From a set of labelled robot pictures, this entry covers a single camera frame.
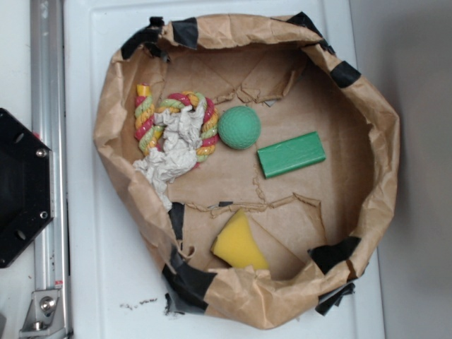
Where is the yellow sponge piece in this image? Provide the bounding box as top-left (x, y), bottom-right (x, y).
top-left (210, 209), bottom-right (269, 270)

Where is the crumpled white paper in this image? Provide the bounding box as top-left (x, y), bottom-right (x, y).
top-left (133, 102), bottom-right (206, 211)

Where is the multicolour rope toy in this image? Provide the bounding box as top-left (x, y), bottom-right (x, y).
top-left (134, 83), bottom-right (220, 163)

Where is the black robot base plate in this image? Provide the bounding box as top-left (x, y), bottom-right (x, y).
top-left (1, 109), bottom-right (53, 268)

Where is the brown paper bag bin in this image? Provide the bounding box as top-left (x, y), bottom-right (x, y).
top-left (94, 13), bottom-right (400, 329)

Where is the white tray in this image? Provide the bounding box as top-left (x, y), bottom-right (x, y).
top-left (64, 1), bottom-right (385, 338)

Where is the aluminium extrusion rail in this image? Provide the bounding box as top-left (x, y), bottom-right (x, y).
top-left (30, 1), bottom-right (73, 338)

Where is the green dimpled ball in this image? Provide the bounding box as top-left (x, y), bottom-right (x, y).
top-left (218, 106), bottom-right (261, 150)

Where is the metal corner bracket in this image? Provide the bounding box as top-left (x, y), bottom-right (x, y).
top-left (19, 289), bottom-right (64, 338)

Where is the green rectangular block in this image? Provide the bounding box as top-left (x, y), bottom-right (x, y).
top-left (257, 131), bottom-right (326, 179)

